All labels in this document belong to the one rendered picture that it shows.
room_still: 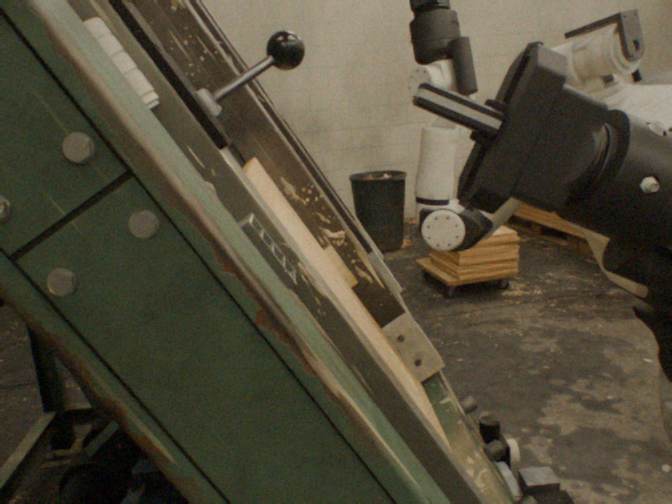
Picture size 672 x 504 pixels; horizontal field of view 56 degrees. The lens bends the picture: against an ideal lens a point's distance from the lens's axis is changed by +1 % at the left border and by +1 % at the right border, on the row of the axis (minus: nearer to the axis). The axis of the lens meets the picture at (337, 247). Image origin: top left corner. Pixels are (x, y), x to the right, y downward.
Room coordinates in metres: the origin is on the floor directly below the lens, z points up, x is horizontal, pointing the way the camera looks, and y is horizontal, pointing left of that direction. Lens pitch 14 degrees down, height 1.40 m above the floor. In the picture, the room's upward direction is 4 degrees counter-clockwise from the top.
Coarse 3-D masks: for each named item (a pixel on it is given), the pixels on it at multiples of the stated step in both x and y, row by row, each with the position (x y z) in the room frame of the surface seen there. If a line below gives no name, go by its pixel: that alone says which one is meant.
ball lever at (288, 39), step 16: (288, 32) 0.63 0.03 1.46; (272, 48) 0.62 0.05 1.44; (288, 48) 0.62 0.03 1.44; (304, 48) 0.63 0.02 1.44; (256, 64) 0.62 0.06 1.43; (272, 64) 0.62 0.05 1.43; (288, 64) 0.63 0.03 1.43; (240, 80) 0.60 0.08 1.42; (208, 96) 0.58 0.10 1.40; (224, 96) 0.59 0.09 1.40; (208, 112) 0.57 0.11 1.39
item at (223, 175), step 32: (96, 0) 0.55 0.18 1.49; (128, 32) 0.55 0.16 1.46; (160, 96) 0.55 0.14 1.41; (192, 128) 0.56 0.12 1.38; (192, 160) 0.56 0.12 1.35; (224, 160) 0.56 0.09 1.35; (224, 192) 0.56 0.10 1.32; (256, 192) 0.59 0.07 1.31; (288, 256) 0.56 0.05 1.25; (320, 288) 0.56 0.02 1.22; (320, 320) 0.56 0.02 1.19; (352, 320) 0.60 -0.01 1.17; (352, 352) 0.56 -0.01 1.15; (384, 384) 0.57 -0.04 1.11; (416, 416) 0.57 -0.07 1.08; (416, 448) 0.57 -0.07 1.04; (448, 448) 0.61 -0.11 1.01; (448, 480) 0.57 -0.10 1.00
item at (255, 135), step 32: (160, 0) 0.98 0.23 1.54; (160, 32) 0.98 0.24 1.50; (192, 32) 0.98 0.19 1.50; (192, 64) 0.98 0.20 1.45; (224, 64) 0.98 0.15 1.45; (256, 128) 0.98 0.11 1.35; (288, 160) 0.99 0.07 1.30; (288, 192) 0.99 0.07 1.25; (320, 192) 0.99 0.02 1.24; (320, 224) 0.99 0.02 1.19; (352, 256) 0.99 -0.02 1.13; (352, 288) 0.99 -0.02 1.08; (384, 288) 0.99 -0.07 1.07; (384, 320) 0.99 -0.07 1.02; (416, 352) 1.00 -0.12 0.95
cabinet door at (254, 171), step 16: (256, 160) 0.97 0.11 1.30; (256, 176) 0.84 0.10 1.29; (272, 192) 0.89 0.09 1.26; (272, 208) 0.78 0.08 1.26; (288, 208) 0.93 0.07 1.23; (288, 224) 0.84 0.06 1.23; (304, 224) 0.98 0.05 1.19; (304, 240) 0.88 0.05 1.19; (320, 256) 0.92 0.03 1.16; (320, 272) 0.81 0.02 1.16; (336, 272) 0.94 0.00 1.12; (336, 288) 0.85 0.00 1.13; (352, 304) 0.89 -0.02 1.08; (368, 320) 0.93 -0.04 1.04; (368, 336) 0.82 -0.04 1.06; (384, 336) 0.96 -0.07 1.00; (384, 352) 0.86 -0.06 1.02; (400, 368) 0.90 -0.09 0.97; (416, 384) 0.93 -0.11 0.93; (416, 400) 0.83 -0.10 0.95; (432, 416) 0.84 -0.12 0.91
